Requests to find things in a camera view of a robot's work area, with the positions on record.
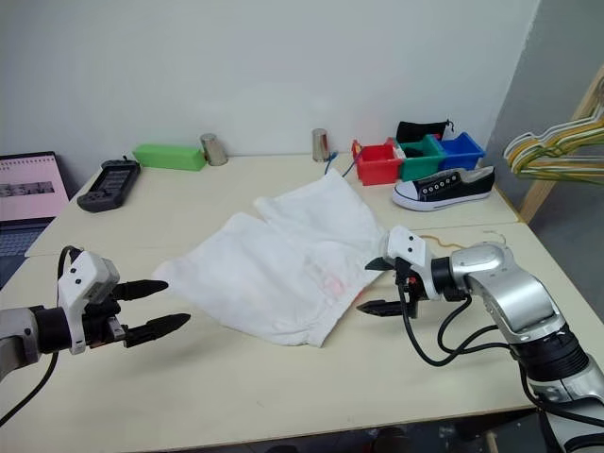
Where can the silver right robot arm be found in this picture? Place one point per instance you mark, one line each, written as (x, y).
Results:
(519, 302)

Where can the slim metal cup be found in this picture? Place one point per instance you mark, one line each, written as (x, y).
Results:
(321, 144)

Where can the open laptop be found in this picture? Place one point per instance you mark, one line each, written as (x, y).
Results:
(28, 189)

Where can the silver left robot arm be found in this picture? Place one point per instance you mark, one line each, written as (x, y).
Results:
(14, 330)

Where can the colourful clothes hangers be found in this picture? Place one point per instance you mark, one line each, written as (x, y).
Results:
(557, 165)

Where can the wide metal cup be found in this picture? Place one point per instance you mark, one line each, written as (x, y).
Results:
(213, 151)

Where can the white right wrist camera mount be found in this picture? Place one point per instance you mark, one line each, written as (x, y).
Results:
(406, 245)

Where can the black handheld controller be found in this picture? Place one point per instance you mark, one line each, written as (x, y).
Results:
(108, 181)

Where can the white shorts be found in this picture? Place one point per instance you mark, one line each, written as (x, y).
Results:
(264, 264)

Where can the red plastic bin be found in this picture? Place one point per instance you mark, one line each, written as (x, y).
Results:
(377, 172)

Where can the black and white sneaker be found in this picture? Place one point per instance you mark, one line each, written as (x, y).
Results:
(453, 186)

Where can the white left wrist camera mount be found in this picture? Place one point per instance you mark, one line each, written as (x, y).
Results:
(78, 283)

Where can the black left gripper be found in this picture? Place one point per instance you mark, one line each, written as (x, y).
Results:
(101, 321)

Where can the wooden table leg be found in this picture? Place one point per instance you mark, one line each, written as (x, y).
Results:
(493, 443)

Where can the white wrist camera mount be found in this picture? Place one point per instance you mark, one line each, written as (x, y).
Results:
(78, 283)
(406, 245)

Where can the yellow rubber band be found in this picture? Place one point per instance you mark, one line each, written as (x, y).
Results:
(443, 243)

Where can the green rectangular box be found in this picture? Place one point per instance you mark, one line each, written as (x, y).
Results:
(170, 156)

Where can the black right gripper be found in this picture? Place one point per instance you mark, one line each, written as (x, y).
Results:
(409, 292)

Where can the blue plastic bin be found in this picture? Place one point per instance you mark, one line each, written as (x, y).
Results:
(460, 151)

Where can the green plastic bin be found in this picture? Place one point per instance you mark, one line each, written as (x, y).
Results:
(422, 167)

